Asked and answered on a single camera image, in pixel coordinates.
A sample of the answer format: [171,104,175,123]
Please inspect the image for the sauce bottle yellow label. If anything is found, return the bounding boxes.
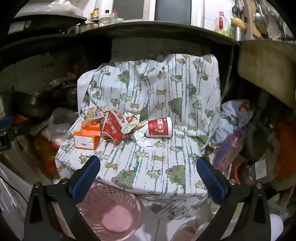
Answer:
[91,8,100,24]

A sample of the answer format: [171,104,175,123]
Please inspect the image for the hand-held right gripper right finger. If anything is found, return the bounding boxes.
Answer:
[196,156,272,241]

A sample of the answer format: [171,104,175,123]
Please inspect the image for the brown printed wrapper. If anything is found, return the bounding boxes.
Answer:
[83,107,109,126]

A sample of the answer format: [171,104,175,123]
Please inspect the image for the red and white wrapper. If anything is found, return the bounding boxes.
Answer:
[101,110,124,144]

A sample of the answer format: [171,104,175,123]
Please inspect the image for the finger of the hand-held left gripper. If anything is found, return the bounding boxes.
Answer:
[0,116,16,149]

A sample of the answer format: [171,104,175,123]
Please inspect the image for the cooking oil bottle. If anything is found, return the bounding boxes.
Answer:
[214,11,230,37]

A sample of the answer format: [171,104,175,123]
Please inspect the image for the small orange bucket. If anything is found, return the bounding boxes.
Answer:
[232,161,249,184]

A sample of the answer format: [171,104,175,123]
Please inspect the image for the hanging metal ladle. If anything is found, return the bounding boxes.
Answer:
[253,5,269,34]

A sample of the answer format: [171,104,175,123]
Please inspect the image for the yellow fruit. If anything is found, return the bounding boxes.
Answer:
[231,18,247,30]

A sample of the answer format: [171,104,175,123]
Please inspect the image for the white printed wrapper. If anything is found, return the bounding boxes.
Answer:
[120,112,149,135]

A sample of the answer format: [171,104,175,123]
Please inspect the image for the white orange plastic bag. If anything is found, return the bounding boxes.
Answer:
[211,100,255,146]

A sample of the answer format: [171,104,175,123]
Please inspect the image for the orange and white carton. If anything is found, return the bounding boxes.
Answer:
[73,122,102,151]

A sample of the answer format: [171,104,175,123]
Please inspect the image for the pink plastic mesh basket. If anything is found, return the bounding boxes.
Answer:
[76,183,145,241]

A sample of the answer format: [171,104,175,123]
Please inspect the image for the stained stone sink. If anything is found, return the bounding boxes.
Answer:
[238,40,296,107]

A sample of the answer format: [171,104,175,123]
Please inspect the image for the dark kitchen counter slab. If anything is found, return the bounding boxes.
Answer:
[0,20,241,67]

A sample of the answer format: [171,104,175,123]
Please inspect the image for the jar with white label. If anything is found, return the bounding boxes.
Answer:
[246,160,273,183]

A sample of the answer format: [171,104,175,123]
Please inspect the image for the animal print white cloth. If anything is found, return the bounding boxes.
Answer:
[55,53,222,220]

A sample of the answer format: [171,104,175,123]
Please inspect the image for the red paper cup white lid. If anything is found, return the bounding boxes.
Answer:
[144,117,173,138]

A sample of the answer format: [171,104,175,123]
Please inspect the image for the window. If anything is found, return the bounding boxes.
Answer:
[111,0,192,25]

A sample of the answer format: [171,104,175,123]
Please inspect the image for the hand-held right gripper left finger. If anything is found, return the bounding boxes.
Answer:
[23,155,101,241]

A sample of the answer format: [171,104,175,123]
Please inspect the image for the purple plastic bottle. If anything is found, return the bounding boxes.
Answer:
[212,130,245,172]

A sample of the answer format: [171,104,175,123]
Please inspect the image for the steel canister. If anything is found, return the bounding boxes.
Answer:
[232,25,247,42]

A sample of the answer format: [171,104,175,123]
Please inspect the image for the white tissue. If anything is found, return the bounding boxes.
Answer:
[132,130,154,147]

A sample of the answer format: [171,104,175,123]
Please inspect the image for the clear white plastic bag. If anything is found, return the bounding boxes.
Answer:
[42,108,78,145]

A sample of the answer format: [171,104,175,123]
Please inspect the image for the orange plastic container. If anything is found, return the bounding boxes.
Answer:
[275,120,296,180]

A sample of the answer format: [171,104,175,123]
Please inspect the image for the dark metal wok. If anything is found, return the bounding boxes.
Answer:
[14,91,50,117]

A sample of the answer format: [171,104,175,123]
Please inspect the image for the glass jar white contents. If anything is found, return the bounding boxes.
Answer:
[99,10,113,26]

